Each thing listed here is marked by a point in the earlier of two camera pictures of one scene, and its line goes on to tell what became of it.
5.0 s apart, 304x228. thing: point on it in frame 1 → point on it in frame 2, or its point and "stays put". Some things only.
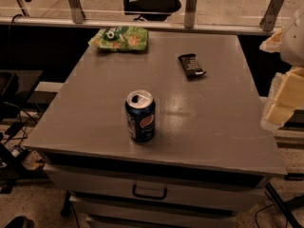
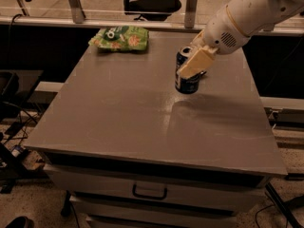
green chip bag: x=121 y=38 stays put
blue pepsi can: x=141 y=115 → x=182 y=84
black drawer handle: x=148 y=197 stays put
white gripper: x=294 y=42 → x=222 y=35
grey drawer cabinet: x=213 y=146 stays put
